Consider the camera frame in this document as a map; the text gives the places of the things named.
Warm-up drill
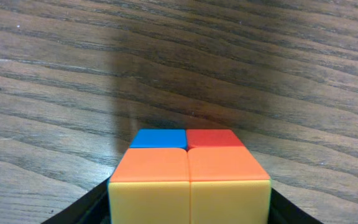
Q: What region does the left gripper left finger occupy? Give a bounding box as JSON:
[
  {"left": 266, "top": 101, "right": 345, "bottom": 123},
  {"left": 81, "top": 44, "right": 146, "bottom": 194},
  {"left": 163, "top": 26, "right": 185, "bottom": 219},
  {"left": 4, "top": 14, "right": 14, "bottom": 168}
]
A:
[{"left": 42, "top": 179, "right": 110, "bottom": 224}]

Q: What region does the multicolour puzzle cube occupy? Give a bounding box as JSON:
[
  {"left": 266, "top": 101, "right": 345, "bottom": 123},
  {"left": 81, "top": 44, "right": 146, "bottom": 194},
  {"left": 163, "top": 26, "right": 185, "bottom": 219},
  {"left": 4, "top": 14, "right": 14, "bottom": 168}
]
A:
[{"left": 108, "top": 129, "right": 272, "bottom": 224}]

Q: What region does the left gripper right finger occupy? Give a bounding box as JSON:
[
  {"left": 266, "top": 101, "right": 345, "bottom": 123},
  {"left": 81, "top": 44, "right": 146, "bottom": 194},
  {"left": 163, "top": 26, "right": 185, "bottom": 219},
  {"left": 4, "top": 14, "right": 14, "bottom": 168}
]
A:
[{"left": 268, "top": 189, "right": 323, "bottom": 224}]

